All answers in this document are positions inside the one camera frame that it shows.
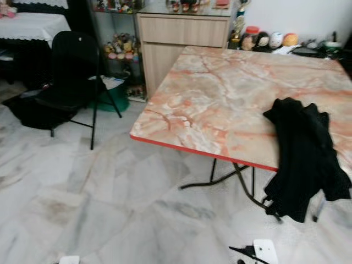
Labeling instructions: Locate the green plastic bin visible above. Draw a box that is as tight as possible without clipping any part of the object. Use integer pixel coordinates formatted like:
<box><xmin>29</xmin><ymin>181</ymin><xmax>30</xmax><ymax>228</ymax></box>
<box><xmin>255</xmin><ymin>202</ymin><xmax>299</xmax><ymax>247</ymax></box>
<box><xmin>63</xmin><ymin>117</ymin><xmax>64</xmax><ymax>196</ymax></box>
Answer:
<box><xmin>88</xmin><ymin>77</ymin><xmax>130</xmax><ymax>112</ymax></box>

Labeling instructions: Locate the light wooden cabinet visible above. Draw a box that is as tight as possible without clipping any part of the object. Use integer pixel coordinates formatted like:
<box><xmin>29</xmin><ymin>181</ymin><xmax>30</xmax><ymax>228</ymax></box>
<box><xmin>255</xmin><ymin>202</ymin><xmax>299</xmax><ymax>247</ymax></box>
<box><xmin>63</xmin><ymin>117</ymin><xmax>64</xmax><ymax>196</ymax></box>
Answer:
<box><xmin>136</xmin><ymin>12</ymin><xmax>233</xmax><ymax>100</ymax></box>

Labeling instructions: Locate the marble pattern folding table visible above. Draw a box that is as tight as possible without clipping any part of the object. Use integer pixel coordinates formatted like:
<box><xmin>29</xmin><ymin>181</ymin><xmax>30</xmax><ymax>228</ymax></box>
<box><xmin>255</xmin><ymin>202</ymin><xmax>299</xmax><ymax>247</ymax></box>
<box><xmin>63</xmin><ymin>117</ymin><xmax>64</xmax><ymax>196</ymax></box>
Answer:
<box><xmin>130</xmin><ymin>46</ymin><xmax>352</xmax><ymax>223</ymax></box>

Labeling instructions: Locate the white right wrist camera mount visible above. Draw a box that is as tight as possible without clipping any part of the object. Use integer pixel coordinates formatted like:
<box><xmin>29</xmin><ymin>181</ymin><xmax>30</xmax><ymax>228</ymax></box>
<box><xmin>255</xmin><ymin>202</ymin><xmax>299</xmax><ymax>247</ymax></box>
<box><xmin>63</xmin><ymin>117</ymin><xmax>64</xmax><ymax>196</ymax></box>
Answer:
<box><xmin>253</xmin><ymin>239</ymin><xmax>279</xmax><ymax>264</ymax></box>

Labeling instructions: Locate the dark garment with red trim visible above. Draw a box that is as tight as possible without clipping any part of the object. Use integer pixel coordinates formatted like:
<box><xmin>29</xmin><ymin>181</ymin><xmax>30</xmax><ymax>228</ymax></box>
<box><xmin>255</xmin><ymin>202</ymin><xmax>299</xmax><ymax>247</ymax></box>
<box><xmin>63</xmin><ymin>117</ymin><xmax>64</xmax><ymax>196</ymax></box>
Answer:
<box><xmin>262</xmin><ymin>97</ymin><xmax>352</xmax><ymax>223</ymax></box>

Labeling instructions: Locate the black cloth bundle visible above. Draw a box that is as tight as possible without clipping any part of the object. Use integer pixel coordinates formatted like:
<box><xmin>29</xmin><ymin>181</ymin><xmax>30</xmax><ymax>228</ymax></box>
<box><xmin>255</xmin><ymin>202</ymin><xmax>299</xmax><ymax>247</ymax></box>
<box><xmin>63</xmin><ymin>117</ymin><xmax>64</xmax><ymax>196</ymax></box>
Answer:
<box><xmin>3</xmin><ymin>93</ymin><xmax>58</xmax><ymax>131</ymax></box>

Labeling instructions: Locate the orange round toy ball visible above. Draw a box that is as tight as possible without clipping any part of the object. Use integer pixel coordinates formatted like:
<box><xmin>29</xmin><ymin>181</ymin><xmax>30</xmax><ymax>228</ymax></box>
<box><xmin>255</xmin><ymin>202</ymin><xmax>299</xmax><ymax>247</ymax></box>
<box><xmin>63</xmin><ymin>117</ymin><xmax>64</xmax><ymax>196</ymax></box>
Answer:
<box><xmin>282</xmin><ymin>32</ymin><xmax>299</xmax><ymax>47</ymax></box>

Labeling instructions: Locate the white lace tablecloth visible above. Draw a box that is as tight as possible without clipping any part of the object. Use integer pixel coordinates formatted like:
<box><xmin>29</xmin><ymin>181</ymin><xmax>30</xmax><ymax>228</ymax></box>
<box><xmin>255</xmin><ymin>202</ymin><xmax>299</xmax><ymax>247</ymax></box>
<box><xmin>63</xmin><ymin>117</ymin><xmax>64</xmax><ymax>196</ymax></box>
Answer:
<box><xmin>0</xmin><ymin>12</ymin><xmax>71</xmax><ymax>47</ymax></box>

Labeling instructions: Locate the pink plush toy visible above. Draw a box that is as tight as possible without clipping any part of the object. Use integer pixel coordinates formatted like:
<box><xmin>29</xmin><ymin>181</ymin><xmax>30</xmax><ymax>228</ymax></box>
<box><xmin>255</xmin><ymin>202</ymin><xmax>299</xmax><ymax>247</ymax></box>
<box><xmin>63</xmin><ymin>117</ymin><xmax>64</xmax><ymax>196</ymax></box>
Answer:
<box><xmin>0</xmin><ymin>3</ymin><xmax>17</xmax><ymax>19</ymax></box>

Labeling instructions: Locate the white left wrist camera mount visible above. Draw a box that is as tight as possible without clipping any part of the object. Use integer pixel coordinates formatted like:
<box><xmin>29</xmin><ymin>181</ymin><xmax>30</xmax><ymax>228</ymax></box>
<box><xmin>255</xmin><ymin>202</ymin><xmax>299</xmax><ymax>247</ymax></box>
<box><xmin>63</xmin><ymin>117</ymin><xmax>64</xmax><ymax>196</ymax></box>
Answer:
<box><xmin>59</xmin><ymin>255</ymin><xmax>80</xmax><ymax>264</ymax></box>

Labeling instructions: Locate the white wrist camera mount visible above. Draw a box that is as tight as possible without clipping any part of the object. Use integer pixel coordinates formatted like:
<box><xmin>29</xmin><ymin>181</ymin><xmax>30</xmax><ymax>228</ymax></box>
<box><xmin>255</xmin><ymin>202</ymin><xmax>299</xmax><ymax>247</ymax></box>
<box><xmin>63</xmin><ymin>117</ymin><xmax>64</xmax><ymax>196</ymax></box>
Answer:
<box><xmin>59</xmin><ymin>255</ymin><xmax>80</xmax><ymax>264</ymax></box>
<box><xmin>253</xmin><ymin>239</ymin><xmax>279</xmax><ymax>264</ymax></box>

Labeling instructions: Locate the glass shelf with figurines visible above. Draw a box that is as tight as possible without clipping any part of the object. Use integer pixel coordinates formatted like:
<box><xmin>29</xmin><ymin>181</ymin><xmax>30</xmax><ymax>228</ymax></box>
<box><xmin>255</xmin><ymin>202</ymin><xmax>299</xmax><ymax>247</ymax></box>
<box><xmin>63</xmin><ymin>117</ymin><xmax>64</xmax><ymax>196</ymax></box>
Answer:
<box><xmin>92</xmin><ymin>0</ymin><xmax>144</xmax><ymax>102</ymax></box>

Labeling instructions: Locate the red-lidded toy jar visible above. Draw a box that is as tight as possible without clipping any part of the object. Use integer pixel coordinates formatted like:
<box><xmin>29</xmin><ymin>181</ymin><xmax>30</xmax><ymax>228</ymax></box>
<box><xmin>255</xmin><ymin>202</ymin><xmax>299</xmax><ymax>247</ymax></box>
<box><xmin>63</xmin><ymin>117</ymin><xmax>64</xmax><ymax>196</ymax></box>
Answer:
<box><xmin>241</xmin><ymin>26</ymin><xmax>260</xmax><ymax>51</ymax></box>

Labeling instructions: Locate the black round doll toy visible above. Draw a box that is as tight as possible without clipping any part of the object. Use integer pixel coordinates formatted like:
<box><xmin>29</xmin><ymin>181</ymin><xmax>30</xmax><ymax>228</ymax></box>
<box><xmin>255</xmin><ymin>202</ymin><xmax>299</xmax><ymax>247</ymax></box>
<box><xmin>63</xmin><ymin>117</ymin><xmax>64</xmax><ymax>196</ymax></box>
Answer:
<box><xmin>256</xmin><ymin>32</ymin><xmax>271</xmax><ymax>51</ymax></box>

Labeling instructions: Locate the white round toy ball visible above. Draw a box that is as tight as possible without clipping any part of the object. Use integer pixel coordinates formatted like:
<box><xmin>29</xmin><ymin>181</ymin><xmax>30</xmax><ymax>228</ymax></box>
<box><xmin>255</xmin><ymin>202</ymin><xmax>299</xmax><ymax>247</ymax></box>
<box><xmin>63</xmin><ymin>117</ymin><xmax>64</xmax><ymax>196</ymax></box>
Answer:
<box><xmin>268</xmin><ymin>32</ymin><xmax>284</xmax><ymax>49</ymax></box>

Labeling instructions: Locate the ornamental trophy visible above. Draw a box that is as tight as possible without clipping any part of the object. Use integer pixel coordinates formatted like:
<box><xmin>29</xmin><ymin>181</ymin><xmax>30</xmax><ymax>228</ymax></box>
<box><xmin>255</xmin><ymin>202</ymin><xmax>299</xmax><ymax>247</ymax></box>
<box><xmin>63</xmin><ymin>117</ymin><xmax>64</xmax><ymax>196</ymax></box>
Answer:
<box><xmin>230</xmin><ymin>0</ymin><xmax>251</xmax><ymax>43</ymax></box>

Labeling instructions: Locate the black folding chair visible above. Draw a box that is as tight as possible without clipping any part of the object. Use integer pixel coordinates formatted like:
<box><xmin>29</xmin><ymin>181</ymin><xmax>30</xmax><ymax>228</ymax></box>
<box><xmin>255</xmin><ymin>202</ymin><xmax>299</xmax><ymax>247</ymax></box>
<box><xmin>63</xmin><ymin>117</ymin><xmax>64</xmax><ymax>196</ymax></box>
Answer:
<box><xmin>33</xmin><ymin>31</ymin><xmax>123</xmax><ymax>150</ymax></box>

